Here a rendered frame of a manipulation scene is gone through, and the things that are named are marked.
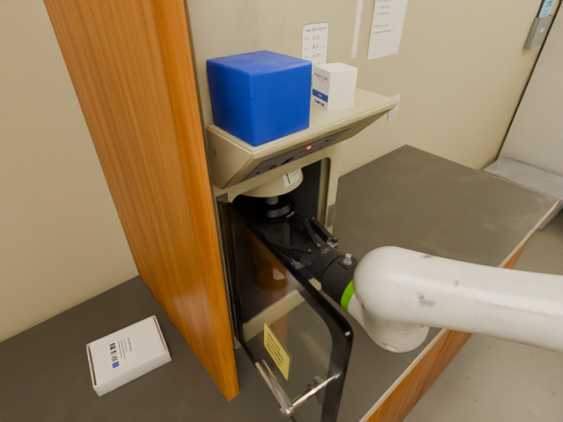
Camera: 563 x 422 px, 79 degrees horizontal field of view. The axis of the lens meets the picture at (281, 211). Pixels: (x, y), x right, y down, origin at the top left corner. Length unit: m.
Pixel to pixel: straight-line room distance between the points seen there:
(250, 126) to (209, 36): 0.13
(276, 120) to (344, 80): 0.16
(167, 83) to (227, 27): 0.16
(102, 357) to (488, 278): 0.79
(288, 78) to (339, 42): 0.24
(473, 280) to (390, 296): 0.10
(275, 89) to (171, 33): 0.13
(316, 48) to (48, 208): 0.71
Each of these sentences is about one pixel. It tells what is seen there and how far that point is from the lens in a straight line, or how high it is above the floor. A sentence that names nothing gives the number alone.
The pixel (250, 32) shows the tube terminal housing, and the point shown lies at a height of 1.62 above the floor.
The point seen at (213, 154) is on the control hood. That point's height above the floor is 1.47.
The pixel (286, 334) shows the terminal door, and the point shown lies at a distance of 0.54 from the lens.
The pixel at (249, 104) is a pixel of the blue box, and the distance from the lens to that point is 0.42.
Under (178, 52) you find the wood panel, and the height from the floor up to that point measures 1.63.
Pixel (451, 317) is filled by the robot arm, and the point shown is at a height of 1.34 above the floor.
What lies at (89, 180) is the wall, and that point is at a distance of 0.97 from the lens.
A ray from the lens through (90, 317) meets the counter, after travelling 1.07.
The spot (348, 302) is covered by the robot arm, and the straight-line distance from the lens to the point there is 0.64.
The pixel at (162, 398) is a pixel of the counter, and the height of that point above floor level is 0.94.
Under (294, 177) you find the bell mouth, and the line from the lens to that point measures 0.72.
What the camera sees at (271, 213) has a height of 1.26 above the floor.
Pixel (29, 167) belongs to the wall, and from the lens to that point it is 0.93.
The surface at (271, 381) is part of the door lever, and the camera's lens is 0.55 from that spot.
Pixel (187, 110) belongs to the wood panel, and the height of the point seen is 1.57.
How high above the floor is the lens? 1.70
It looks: 36 degrees down
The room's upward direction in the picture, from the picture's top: straight up
